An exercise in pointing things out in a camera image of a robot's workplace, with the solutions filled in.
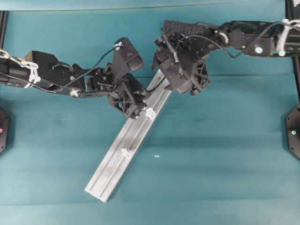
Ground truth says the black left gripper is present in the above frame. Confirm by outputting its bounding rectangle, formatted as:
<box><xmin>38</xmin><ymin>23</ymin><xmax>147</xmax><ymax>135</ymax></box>
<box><xmin>89</xmin><ymin>63</ymin><xmax>150</xmax><ymax>120</ymax></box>

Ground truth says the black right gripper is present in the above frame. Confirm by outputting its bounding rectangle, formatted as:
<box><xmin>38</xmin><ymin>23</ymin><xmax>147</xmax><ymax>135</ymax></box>
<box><xmin>152</xmin><ymin>34</ymin><xmax>210</xmax><ymax>96</ymax></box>

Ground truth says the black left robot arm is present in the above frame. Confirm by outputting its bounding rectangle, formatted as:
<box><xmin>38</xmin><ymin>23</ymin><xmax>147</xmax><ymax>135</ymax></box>
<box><xmin>0</xmin><ymin>47</ymin><xmax>150</xmax><ymax>119</ymax></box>

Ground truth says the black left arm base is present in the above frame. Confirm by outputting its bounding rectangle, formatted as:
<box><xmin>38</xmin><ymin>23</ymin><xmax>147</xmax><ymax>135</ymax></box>
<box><xmin>0</xmin><ymin>108</ymin><xmax>10</xmax><ymax>153</ymax></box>

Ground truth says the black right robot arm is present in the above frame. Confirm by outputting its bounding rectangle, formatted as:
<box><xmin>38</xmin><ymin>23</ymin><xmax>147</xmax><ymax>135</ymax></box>
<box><xmin>152</xmin><ymin>19</ymin><xmax>300</xmax><ymax>96</ymax></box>

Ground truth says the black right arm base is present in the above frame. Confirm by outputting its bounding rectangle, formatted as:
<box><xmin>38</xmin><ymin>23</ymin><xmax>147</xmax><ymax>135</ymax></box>
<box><xmin>285</xmin><ymin>103</ymin><xmax>300</xmax><ymax>159</ymax></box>

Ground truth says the black multiport USB hub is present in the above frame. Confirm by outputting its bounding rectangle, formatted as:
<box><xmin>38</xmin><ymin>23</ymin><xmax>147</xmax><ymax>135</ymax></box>
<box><xmin>161</xmin><ymin>20</ymin><xmax>197</xmax><ymax>36</ymax></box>

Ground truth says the white zip-tie ring middle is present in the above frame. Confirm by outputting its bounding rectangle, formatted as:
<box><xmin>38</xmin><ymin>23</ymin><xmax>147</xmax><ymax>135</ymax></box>
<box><xmin>144</xmin><ymin>107</ymin><xmax>156</xmax><ymax>119</ymax></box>

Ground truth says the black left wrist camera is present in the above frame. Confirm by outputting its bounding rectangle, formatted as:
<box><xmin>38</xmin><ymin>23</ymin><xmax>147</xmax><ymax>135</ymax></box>
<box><xmin>112</xmin><ymin>37</ymin><xmax>143</xmax><ymax>79</ymax></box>

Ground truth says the long aluminium rail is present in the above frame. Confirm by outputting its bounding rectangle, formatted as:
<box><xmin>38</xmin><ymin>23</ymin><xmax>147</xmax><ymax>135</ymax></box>
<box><xmin>85</xmin><ymin>70</ymin><xmax>172</xmax><ymax>203</ymax></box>

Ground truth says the black frame post right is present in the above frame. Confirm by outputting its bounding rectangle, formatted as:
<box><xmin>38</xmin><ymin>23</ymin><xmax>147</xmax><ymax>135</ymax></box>
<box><xmin>285</xmin><ymin>0</ymin><xmax>300</xmax><ymax>99</ymax></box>

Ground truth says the black frame post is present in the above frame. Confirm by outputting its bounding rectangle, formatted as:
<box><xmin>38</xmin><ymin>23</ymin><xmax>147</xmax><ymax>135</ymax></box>
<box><xmin>0</xmin><ymin>11</ymin><xmax>8</xmax><ymax>49</ymax></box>
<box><xmin>285</xmin><ymin>0</ymin><xmax>300</xmax><ymax>99</ymax></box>

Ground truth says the black frame post left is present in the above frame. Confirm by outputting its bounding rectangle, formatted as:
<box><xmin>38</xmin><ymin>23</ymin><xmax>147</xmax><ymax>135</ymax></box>
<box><xmin>0</xmin><ymin>11</ymin><xmax>8</xmax><ymax>49</ymax></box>

